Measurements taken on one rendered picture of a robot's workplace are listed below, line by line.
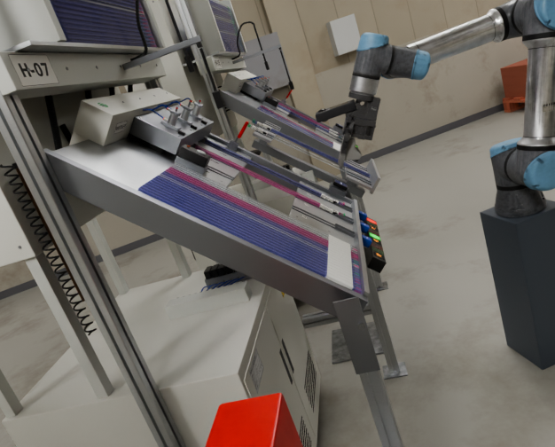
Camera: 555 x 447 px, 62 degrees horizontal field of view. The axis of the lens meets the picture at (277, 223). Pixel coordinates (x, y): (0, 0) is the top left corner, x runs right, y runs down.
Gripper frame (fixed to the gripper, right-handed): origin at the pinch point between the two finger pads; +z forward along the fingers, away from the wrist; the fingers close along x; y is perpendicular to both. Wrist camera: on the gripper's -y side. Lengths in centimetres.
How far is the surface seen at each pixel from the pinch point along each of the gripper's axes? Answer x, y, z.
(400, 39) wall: 426, 58, -58
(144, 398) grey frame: -53, -34, 49
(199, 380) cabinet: -49, -23, 44
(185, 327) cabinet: -22, -34, 50
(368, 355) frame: -53, 11, 25
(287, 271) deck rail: -49, -8, 13
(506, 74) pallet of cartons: 437, 183, -42
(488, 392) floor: 3, 65, 68
